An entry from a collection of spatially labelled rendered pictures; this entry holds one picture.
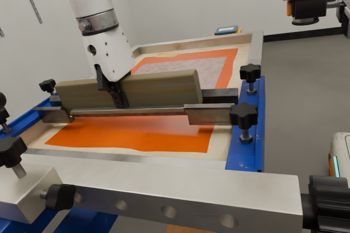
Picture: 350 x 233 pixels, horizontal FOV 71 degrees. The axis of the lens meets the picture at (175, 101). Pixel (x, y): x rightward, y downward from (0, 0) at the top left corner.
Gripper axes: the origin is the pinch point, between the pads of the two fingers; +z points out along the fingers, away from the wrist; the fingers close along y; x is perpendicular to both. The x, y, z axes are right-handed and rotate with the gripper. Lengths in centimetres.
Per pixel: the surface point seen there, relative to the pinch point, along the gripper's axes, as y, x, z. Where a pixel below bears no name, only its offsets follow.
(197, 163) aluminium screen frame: -15.2, -20.3, 4.6
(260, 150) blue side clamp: -13.7, -29.7, 2.7
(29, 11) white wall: 164, 200, -18
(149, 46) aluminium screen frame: 57, 20, 5
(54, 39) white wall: 180, 200, 17
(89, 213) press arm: -22.2, -1.1, 11.4
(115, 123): 0.5, 5.6, 8.1
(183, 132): -2.7, -13.4, 8.2
